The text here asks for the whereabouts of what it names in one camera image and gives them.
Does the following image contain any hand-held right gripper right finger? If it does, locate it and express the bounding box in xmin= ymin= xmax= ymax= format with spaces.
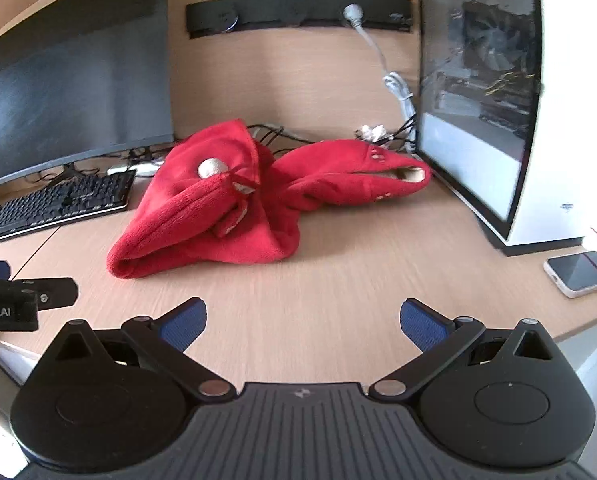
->
xmin=367 ymin=298 xmax=555 ymax=404

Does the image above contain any white cable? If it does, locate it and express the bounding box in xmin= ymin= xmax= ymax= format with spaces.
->
xmin=343 ymin=4 xmax=419 ymax=133

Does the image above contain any red fleece jacket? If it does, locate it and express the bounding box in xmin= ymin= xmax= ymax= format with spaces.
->
xmin=106 ymin=119 xmax=433 ymax=279

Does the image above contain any black cable bundle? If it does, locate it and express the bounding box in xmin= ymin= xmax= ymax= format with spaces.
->
xmin=246 ymin=114 xmax=420 ymax=157

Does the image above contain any white cable tag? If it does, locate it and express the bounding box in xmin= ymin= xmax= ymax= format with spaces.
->
xmin=355 ymin=124 xmax=386 ymax=143

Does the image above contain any white smartphone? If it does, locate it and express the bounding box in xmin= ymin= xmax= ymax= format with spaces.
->
xmin=543 ymin=251 xmax=597 ymax=299

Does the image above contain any white computer case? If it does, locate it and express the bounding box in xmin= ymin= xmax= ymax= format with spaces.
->
xmin=417 ymin=0 xmax=597 ymax=257

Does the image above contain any black keyboard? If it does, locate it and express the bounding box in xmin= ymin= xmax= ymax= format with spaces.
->
xmin=0 ymin=169 xmax=137 ymax=247

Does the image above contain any white computer mouse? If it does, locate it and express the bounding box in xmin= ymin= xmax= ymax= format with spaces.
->
xmin=107 ymin=159 xmax=165 ymax=177

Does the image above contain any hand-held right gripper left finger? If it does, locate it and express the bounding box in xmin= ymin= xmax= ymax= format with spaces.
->
xmin=52 ymin=297 xmax=232 ymax=404

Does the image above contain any black computer monitor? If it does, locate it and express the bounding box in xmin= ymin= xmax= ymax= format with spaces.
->
xmin=0 ymin=0 xmax=175 ymax=193

